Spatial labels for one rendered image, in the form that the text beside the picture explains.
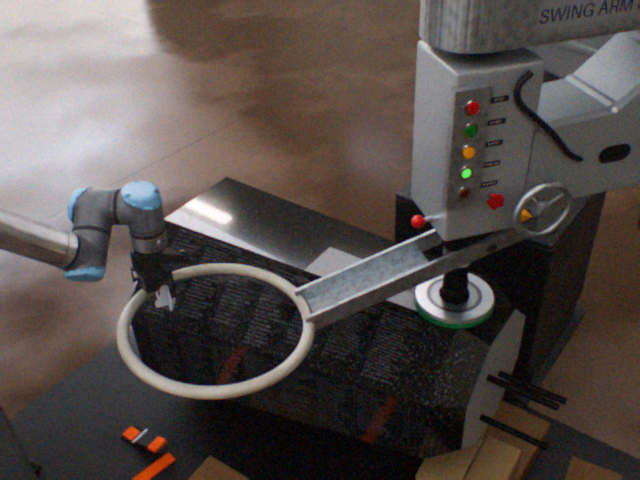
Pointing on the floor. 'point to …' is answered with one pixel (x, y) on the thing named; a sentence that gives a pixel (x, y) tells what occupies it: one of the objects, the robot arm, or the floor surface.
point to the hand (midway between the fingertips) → (167, 301)
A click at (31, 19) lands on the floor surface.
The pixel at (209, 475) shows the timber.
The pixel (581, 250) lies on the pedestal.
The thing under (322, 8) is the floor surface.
